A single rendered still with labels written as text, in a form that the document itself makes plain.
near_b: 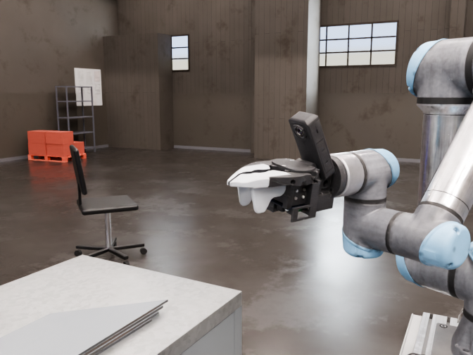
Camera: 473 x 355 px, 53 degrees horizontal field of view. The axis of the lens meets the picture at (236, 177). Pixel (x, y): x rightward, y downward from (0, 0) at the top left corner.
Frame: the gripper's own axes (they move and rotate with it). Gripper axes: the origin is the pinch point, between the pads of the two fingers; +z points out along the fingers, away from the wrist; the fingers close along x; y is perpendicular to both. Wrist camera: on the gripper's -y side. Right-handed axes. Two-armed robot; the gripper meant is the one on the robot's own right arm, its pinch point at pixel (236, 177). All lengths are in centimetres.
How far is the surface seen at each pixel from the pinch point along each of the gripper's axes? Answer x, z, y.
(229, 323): 33, -28, 52
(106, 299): 53, -3, 48
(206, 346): 28, -18, 52
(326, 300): 157, -224, 170
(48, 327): 42, 15, 44
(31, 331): 43, 18, 44
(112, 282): 62, -8, 50
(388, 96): 621, -931, 83
